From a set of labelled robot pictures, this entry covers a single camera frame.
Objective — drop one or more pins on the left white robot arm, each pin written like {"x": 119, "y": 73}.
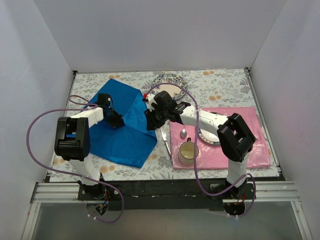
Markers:
{"x": 72, "y": 140}

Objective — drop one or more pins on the silver knife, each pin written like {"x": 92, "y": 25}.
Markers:
{"x": 164, "y": 137}

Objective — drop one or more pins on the aluminium frame rail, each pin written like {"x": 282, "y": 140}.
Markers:
{"x": 263, "y": 191}

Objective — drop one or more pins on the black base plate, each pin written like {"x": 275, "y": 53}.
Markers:
{"x": 168, "y": 194}

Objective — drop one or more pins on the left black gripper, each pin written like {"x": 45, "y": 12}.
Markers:
{"x": 116, "y": 120}

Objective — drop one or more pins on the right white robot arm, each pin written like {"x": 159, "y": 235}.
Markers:
{"x": 235, "y": 137}

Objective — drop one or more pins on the pink placemat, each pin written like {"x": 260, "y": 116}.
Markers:
{"x": 212, "y": 157}

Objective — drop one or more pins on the cream enamel mug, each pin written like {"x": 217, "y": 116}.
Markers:
{"x": 186, "y": 152}

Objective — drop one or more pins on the blue floral plate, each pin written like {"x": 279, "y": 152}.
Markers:
{"x": 171, "y": 83}

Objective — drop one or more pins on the blue cloth napkin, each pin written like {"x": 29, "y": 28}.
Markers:
{"x": 131, "y": 144}

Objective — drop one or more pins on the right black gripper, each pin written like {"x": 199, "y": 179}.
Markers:
{"x": 152, "y": 119}

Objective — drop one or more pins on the silver spoon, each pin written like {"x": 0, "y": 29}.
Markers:
{"x": 183, "y": 133}

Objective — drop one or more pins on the green rimmed white plate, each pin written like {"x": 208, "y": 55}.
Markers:
{"x": 208, "y": 137}

